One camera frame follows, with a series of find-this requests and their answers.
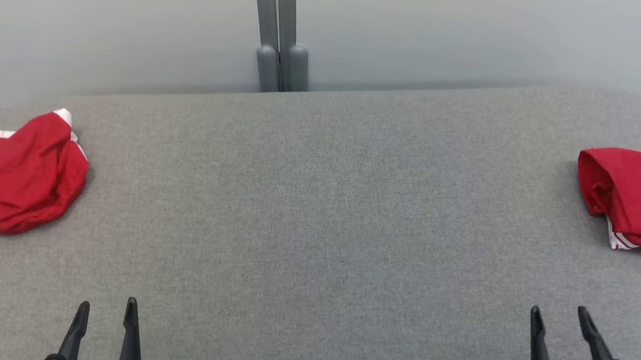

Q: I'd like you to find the grey fabric sofa cushion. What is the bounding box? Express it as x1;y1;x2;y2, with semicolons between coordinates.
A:
0;29;641;360

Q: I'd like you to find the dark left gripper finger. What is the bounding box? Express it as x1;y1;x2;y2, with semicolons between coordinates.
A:
116;296;150;360
56;299;91;360

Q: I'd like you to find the crumpled red garment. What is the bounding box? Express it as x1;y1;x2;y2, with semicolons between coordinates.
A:
0;103;95;283

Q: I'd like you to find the grey metal frame post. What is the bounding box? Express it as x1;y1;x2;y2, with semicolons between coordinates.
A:
242;0;289;94
266;0;317;94

